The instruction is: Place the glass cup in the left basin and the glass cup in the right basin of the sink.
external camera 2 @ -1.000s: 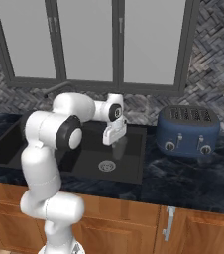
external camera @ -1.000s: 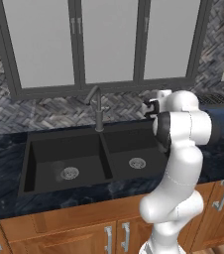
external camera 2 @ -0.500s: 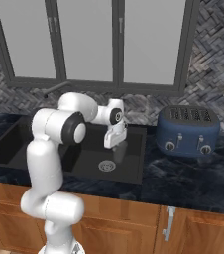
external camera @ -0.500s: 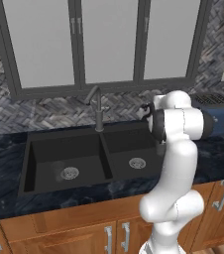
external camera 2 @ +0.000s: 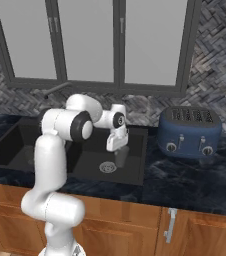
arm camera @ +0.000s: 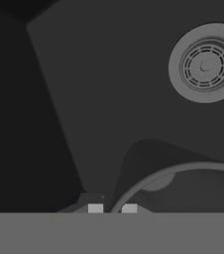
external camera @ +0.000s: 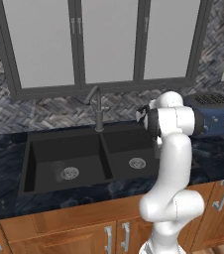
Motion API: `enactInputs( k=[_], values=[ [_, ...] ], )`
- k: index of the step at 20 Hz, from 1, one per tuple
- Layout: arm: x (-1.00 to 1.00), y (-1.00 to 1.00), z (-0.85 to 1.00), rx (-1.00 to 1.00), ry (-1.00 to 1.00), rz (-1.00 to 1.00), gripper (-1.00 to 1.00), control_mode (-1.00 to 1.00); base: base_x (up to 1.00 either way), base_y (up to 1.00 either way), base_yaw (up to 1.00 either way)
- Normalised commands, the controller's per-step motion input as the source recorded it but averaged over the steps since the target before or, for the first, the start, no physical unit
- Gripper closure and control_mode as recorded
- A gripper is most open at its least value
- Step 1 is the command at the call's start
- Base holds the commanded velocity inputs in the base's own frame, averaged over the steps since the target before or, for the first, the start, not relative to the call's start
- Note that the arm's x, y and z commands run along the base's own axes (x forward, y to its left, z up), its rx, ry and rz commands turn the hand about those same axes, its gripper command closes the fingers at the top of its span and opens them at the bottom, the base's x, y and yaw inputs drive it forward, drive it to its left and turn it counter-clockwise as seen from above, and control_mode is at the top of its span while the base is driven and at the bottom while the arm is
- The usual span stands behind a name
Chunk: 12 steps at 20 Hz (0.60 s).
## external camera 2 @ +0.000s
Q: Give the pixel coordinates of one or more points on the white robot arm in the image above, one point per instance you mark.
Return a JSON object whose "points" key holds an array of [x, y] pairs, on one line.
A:
{"points": [[48, 160]]}

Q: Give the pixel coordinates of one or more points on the wooden cupboard door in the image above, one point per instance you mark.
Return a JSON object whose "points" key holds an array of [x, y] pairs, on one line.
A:
{"points": [[208, 235], [8, 226], [118, 238]]}

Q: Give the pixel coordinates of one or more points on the blue toaster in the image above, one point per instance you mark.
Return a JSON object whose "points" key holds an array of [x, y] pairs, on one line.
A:
{"points": [[189, 133]]}

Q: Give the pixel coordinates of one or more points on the clear glass cup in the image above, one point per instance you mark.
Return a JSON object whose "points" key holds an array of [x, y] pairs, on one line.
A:
{"points": [[121, 159]]}

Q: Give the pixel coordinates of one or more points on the grey framed window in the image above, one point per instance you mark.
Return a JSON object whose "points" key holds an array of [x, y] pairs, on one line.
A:
{"points": [[118, 43]]}

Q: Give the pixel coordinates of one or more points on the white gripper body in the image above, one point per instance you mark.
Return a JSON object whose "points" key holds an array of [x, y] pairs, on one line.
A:
{"points": [[116, 141]]}

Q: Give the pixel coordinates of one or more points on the dark grey sink tap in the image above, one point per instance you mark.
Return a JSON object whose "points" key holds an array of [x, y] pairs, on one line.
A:
{"points": [[56, 89]]}

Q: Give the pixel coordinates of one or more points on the black double basin sink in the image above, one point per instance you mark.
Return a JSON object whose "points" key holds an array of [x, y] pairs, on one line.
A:
{"points": [[85, 156]]}

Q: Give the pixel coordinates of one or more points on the wooden sink front panel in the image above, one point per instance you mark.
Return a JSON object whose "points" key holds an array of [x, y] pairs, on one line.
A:
{"points": [[118, 206]]}

